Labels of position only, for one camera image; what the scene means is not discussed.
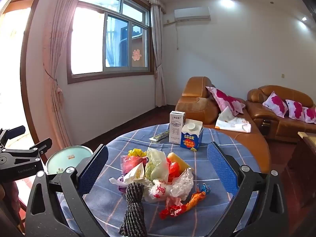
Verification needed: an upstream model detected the blue plaid tablecloth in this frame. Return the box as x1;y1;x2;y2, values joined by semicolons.
57;125;262;237

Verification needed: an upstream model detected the white cloth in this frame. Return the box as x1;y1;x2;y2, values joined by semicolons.
215;106;252;132

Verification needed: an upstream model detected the sliding glass window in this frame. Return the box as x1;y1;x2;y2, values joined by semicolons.
67;0;155;84

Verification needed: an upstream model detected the red foam net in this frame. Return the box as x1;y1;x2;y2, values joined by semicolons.
166;158;183;178

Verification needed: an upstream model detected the black rope bundle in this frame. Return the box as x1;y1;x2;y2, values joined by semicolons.
118;181;148;237

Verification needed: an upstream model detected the white red-printed plastic bag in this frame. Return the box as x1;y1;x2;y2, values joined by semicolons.
143;179;174;203

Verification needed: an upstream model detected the purple wrapper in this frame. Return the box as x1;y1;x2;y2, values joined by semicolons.
118;175;129;193

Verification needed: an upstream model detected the wooden door frame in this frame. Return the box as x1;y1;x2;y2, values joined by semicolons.
20;0;65;163

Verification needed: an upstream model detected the large pink floral pillow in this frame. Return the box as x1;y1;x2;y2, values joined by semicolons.
206;86;246;116

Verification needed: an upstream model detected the dark wooden table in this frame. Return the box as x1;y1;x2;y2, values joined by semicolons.
288;131;316;193

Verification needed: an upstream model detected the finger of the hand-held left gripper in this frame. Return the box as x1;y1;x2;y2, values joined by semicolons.
0;126;25;150
0;138;53;171

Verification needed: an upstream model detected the blue candy wrapper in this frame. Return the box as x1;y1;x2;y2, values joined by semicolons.
197;183;212;194

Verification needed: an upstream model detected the orange wrapper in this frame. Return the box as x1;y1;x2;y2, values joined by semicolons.
184;191;206;211

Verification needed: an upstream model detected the long pink curtain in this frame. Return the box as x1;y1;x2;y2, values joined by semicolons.
42;0;87;149

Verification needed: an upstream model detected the tied beige curtain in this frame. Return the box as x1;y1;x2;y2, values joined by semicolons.
150;4;167;108

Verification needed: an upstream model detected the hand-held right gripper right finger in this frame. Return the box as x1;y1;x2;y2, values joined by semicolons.
207;142;289;237

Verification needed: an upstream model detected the white milk carton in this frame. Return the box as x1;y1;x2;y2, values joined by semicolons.
169;111;185;144

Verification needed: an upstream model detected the orange leather chaise sofa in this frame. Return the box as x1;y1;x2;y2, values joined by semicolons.
175;76;271;173

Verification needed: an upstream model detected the white air conditioner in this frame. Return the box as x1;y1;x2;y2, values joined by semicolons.
174;7;211;21

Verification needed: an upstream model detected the yellow crumpled wrapper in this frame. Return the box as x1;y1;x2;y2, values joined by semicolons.
128;148;147;158

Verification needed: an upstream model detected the white green plastic bag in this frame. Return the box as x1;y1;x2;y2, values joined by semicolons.
144;148;169;181

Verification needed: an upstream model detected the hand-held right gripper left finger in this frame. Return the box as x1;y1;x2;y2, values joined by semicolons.
25;144;109;237

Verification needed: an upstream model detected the yellow sponge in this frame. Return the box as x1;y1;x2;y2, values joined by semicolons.
167;152;191;172

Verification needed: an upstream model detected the red plastic bag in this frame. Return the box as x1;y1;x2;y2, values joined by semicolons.
120;155;146;176

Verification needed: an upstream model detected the blue drink carton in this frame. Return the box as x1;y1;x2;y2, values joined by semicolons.
180;118;204;151

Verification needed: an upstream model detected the white paper wrapper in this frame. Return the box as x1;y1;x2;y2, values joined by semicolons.
110;164;145;185

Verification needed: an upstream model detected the red white wrapper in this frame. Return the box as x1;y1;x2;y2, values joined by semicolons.
159;197;189;220

